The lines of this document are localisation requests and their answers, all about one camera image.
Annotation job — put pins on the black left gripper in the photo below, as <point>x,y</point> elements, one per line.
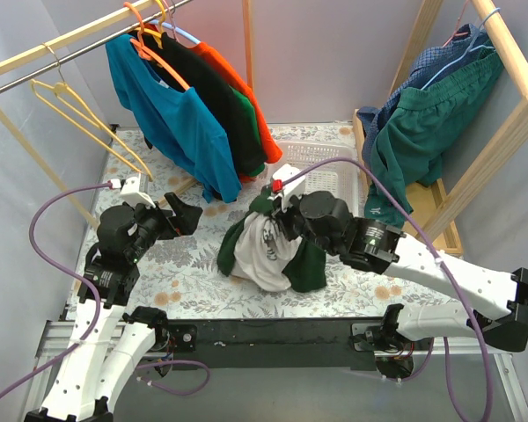
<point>168,221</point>

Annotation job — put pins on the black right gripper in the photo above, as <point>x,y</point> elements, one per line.
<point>284,220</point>

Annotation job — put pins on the green and white t shirt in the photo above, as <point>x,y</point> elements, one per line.
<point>254,248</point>

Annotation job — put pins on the blue t shirt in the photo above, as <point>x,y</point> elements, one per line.
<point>176,123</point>

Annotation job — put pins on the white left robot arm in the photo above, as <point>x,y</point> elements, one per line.
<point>107,343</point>

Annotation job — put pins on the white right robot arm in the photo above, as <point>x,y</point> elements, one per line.
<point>485,303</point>

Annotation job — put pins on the orange t shirt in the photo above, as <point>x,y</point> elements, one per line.
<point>242,90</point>

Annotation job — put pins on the black t shirt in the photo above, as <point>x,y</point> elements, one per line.
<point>214,92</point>

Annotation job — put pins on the dark yellow plastic hanger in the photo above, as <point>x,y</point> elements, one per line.
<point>156,30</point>

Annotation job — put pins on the white plastic basket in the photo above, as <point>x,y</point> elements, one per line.
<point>341,179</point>

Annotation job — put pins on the floral table cloth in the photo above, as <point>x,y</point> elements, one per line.
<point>181,276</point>

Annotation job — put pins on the wooden clothes rack right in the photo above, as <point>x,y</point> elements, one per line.
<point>494,225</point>

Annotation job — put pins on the wooden clothes rack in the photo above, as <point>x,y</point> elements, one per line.
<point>494,225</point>
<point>247,19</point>

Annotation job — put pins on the teal green shorts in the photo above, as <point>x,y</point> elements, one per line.
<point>409,147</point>

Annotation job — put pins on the metal hanging rod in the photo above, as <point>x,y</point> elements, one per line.
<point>70,53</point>

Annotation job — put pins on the wooden clothes rack left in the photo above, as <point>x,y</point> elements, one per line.
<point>247,19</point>

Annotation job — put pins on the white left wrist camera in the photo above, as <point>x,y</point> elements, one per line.
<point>133,191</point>

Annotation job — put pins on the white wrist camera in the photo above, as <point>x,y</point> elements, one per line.
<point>133,191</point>
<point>286,183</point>

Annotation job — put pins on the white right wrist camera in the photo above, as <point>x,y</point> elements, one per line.
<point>286,183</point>

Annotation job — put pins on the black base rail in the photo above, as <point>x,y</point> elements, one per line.
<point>346,342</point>

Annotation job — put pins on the light blue wire hanger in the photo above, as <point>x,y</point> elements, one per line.
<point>468,49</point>

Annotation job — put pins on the pink wire hanger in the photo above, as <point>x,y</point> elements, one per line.
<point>457,25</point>

